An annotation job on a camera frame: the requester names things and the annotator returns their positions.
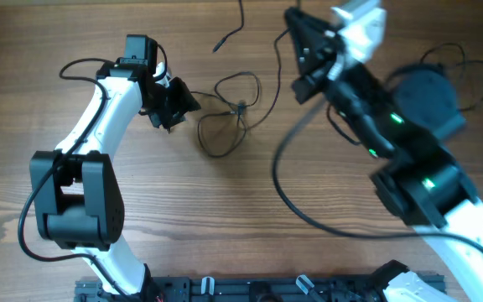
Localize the black usb cable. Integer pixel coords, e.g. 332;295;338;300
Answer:
190;0;304;159
419;42;483;113

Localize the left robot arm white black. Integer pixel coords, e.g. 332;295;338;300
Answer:
18;34;200;301

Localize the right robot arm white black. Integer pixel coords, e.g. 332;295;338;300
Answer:
284;1;483;301

